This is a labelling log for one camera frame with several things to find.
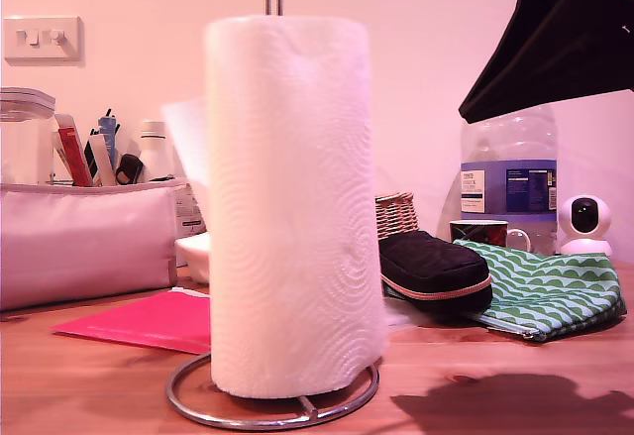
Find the white paper towel roll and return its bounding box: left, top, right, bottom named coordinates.
left=160, top=14, right=388, bottom=400

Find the large clear water bottle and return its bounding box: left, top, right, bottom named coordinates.
left=459, top=102, right=560, bottom=256

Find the dark patterned mug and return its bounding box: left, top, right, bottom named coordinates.
left=449, top=219, right=534, bottom=253

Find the green patterned zip pouch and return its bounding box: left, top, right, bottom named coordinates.
left=453, top=239, right=628, bottom=343

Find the black zip case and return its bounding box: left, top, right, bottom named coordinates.
left=378, top=230, right=494, bottom=315

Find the clear plastic sleeve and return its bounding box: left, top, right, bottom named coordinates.
left=383, top=300, right=416, bottom=330

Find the white labelled carton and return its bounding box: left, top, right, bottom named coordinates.
left=175, top=184, right=207, bottom=236

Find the white metal bottle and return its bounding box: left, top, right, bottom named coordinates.
left=138, top=119, right=174, bottom=183

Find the white flat package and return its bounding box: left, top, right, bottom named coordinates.
left=175, top=234, right=213, bottom=285

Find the red and white carton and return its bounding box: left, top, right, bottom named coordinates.
left=53, top=113, right=95, bottom=187

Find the pink plastic envelope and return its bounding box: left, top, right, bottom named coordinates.
left=51, top=289, right=213, bottom=356

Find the pale padded bag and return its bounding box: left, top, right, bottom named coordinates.
left=0, top=179, right=187, bottom=312

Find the small white round camera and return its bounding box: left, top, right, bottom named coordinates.
left=558, top=194, right=615, bottom=258

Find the wicker basket with handle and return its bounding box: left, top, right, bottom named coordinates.
left=374, top=191, right=417, bottom=241

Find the white wall switch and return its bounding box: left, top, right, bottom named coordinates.
left=3, top=16, right=85, bottom=67

